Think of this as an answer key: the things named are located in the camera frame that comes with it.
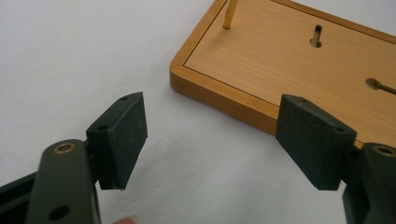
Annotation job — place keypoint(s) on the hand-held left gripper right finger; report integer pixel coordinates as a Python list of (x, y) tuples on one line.
[(311, 140)]

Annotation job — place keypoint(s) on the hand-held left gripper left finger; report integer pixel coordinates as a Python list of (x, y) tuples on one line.
[(120, 140)]

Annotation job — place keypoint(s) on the wooden peg board base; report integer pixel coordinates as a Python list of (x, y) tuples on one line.
[(280, 68)]

